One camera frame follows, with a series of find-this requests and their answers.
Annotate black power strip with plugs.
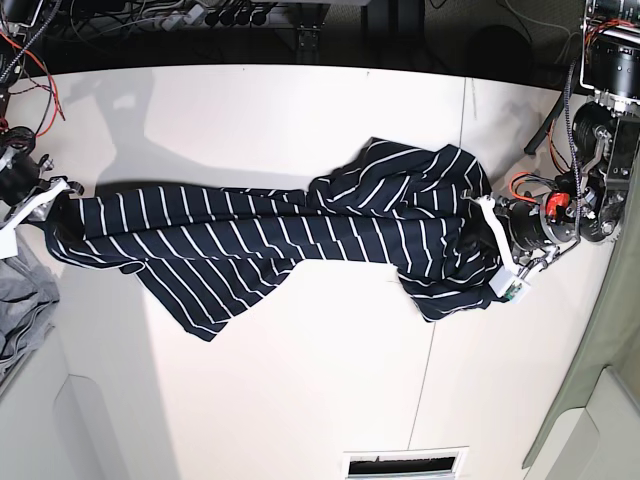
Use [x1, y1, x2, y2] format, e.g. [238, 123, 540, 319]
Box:
[144, 1, 280, 31]

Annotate grey green chair edge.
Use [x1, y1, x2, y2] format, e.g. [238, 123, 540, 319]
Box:
[522, 165, 639, 469]

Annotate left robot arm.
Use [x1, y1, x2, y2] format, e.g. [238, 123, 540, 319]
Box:
[487, 1, 639, 273]

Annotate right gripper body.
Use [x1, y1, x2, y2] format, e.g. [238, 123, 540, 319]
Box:
[1, 149, 83, 223]

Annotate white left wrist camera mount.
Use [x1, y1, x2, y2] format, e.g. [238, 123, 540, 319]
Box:
[467, 195, 531, 303]

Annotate grey cloth pile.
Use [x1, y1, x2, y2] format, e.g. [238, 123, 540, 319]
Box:
[1, 241, 60, 382]

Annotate navy white striped t-shirt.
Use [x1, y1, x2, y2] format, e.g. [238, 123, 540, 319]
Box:
[43, 138, 501, 341]

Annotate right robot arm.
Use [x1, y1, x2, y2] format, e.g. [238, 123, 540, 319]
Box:
[1, 1, 84, 227]

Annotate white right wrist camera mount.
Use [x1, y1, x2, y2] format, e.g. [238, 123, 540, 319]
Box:
[1, 179, 70, 260]

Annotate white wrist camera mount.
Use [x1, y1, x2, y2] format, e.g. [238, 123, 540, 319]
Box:
[1, 179, 70, 260]
[467, 195, 531, 303]

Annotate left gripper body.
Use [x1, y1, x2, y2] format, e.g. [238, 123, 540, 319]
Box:
[494, 194, 575, 265]

